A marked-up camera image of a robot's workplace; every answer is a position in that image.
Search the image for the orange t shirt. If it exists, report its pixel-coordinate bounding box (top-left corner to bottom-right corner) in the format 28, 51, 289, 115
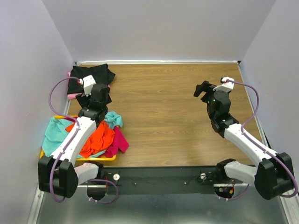
78, 120, 115, 158

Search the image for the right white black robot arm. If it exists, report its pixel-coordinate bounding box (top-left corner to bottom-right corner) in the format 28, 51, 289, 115
193, 77, 299, 200

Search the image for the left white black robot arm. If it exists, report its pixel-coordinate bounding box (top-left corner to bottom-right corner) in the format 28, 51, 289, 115
38, 84, 111, 202

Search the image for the pink folded t shirt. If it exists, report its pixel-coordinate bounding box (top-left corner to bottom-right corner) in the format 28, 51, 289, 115
67, 79, 84, 99

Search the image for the black folded t shirt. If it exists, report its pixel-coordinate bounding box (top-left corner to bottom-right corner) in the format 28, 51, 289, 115
67, 64, 115, 99

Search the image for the teal t shirt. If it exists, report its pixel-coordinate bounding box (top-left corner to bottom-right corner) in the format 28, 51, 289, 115
42, 112, 129, 158

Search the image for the magenta t shirt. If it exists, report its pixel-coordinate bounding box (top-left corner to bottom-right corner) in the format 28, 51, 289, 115
63, 116, 130, 158

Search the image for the yellow plastic bin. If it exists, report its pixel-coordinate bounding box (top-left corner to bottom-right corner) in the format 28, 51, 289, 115
41, 116, 116, 161

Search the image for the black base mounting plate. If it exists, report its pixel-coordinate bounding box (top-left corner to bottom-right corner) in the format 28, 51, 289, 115
87, 166, 235, 201

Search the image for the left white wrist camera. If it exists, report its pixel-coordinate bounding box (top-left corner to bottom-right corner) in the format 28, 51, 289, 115
79, 75, 96, 96

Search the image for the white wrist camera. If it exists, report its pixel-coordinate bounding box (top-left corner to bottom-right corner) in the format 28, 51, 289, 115
213, 77, 235, 92
79, 75, 96, 96

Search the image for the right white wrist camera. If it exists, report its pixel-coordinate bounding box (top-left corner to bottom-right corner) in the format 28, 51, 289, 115
213, 77, 235, 92

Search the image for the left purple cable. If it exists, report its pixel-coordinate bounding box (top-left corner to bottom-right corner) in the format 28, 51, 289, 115
48, 77, 82, 203

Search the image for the purple cable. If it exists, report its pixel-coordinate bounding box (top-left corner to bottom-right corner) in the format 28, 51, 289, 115
48, 77, 82, 203
225, 78, 296, 198

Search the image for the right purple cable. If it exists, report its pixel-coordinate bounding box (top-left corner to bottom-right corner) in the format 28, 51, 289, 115
225, 78, 296, 198

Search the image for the aluminium rail frame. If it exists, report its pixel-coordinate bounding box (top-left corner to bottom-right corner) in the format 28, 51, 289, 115
27, 184, 44, 224

